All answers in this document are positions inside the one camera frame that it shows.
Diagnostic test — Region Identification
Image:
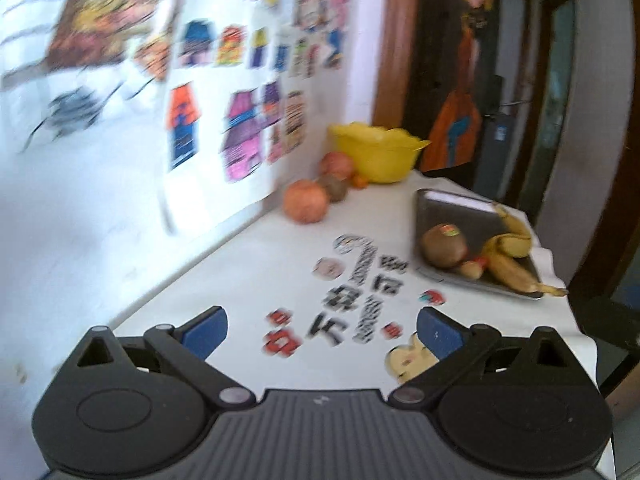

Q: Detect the small brown longan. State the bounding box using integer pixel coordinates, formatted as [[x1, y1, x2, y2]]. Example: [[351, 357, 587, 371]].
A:
[[454, 259, 485, 281]]

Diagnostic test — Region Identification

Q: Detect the long ripe banana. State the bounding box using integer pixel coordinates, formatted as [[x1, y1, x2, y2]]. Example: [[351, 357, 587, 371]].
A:
[[482, 237, 568, 297]]

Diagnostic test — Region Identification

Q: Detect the large kiwi with sticker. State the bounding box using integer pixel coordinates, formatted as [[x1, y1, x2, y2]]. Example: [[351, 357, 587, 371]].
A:
[[420, 223, 469, 269]]

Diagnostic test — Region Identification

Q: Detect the small curved banana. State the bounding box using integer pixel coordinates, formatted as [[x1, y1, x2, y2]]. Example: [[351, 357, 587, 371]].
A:
[[494, 204, 533, 259]]

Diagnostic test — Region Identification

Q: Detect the red apple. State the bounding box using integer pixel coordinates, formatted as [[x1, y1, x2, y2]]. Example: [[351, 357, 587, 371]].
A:
[[319, 152, 355, 180], [283, 179, 330, 224]]

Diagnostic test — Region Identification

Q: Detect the metal rectangular tray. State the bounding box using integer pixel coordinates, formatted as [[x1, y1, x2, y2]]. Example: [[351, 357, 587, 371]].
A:
[[413, 188, 542, 300]]

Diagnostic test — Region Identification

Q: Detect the small orange kumquat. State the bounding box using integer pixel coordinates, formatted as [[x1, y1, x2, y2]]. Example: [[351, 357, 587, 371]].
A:
[[349, 174, 369, 190]]

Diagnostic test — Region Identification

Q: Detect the back kiwi with sticker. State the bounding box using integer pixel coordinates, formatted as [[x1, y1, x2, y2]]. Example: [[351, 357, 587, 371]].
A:
[[317, 174, 349, 203]]

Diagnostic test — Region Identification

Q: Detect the yellow plastic colander bowl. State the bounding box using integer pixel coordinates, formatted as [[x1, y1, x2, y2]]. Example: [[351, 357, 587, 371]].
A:
[[328, 122, 431, 184]]

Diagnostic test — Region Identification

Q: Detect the houses drawing paper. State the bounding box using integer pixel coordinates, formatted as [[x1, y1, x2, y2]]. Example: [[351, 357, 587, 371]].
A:
[[163, 0, 300, 234]]

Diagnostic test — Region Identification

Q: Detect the boy with fan drawing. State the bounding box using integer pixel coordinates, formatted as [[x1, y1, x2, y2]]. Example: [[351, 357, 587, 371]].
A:
[[1, 0, 175, 156]]

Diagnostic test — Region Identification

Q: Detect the orange dress lady painting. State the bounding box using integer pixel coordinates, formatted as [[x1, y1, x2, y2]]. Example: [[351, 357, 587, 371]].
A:
[[420, 0, 500, 172]]

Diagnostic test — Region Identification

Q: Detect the bear girl drawing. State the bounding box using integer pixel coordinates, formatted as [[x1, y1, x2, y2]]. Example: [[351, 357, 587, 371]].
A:
[[293, 0, 349, 77]]

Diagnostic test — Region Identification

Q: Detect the brown wooden door frame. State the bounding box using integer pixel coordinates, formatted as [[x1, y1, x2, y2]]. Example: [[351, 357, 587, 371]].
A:
[[372, 0, 420, 128]]

